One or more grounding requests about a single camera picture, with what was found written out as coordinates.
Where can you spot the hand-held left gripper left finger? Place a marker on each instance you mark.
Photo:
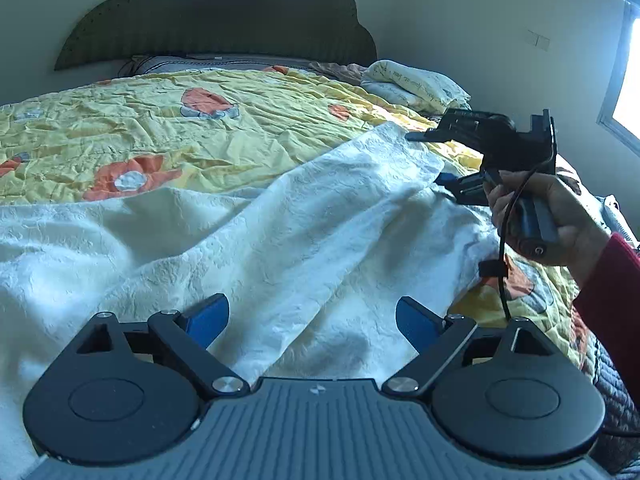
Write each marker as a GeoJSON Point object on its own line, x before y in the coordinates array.
{"type": "Point", "coordinates": [212, 319]}

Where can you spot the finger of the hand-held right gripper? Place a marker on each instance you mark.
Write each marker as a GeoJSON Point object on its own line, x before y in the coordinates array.
{"type": "Point", "coordinates": [425, 136]}
{"type": "Point", "coordinates": [462, 187]}

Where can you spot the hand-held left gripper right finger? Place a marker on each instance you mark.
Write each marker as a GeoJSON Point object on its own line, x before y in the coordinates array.
{"type": "Point", "coordinates": [412, 324]}

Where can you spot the white textured pants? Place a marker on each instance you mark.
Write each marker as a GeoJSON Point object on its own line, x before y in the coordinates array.
{"type": "Point", "coordinates": [300, 240]}

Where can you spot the person's right forearm red sleeve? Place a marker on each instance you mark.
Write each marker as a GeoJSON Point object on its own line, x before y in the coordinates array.
{"type": "Point", "coordinates": [615, 300]}

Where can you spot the person's right hand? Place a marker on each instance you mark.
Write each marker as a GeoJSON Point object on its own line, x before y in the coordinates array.
{"type": "Point", "coordinates": [575, 220]}

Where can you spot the white folded printed cloth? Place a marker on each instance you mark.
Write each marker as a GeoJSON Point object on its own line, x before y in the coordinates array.
{"type": "Point", "coordinates": [415, 82]}

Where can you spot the pink crumpled cloth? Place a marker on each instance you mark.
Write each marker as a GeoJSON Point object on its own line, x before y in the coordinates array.
{"type": "Point", "coordinates": [345, 71]}

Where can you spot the bright window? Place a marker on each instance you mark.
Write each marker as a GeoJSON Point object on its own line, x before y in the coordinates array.
{"type": "Point", "coordinates": [627, 105]}

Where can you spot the dark quilted garment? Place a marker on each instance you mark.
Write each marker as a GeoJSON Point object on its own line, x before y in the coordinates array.
{"type": "Point", "coordinates": [617, 410]}

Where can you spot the yellow carrot print quilt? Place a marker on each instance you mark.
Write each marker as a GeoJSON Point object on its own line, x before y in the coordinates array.
{"type": "Point", "coordinates": [100, 125]}

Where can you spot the dark scalloped headboard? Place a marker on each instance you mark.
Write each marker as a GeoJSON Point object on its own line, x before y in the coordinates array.
{"type": "Point", "coordinates": [225, 20]}

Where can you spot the grey patterned pillow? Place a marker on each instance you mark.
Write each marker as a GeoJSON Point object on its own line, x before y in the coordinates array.
{"type": "Point", "coordinates": [200, 63]}

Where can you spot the white wall switch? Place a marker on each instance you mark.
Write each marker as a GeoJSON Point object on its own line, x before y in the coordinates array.
{"type": "Point", "coordinates": [538, 39]}

